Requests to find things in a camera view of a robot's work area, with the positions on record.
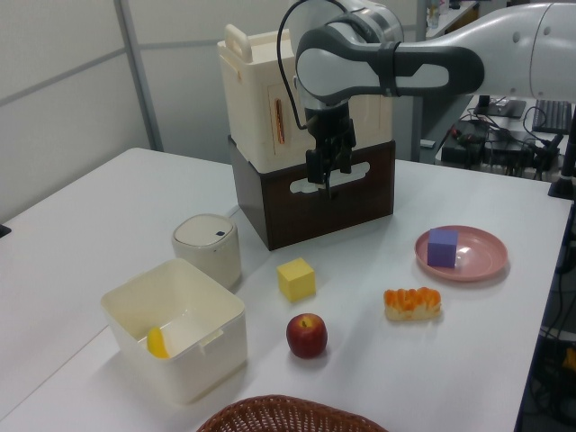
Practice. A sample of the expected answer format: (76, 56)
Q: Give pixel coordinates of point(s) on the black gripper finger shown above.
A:
(345, 159)
(316, 167)

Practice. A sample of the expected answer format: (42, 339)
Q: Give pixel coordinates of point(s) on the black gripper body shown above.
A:
(330, 126)

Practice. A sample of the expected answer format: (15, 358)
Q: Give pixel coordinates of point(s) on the yellow foam cube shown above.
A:
(296, 280)

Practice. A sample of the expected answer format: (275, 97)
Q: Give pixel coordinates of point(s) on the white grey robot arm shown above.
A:
(423, 67)

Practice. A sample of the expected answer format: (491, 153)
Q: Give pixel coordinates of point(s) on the purple foam cube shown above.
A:
(442, 249)

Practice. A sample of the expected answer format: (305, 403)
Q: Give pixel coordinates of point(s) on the dark brown wooden crate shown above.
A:
(288, 220)

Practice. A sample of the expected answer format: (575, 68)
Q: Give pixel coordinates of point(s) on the small grey block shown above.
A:
(428, 144)

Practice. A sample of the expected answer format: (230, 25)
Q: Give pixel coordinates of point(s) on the black electronics box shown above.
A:
(465, 144)

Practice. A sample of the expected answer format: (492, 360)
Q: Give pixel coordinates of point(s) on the small white lidded bin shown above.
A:
(211, 252)

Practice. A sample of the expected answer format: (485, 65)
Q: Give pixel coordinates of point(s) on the orange topped bread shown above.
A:
(411, 305)

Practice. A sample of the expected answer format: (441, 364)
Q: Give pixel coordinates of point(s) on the black flat device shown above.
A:
(501, 108)

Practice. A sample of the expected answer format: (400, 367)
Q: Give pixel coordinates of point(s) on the pink plastic plate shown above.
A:
(481, 258)

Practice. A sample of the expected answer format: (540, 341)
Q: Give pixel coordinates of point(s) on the red apple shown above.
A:
(307, 336)

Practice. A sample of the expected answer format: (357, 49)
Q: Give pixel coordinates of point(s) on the black keyboard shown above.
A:
(552, 115)

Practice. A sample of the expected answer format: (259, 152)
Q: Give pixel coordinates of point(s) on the black stand pole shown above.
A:
(568, 166)

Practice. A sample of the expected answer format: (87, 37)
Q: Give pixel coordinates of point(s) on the open white plastic box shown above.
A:
(189, 360)

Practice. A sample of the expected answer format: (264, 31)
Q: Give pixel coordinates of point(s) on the yellow banana piece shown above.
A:
(156, 345)

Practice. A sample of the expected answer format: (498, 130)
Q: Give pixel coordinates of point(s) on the brown wicker basket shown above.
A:
(288, 416)

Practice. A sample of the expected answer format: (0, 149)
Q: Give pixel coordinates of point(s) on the grey partition post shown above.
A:
(141, 76)

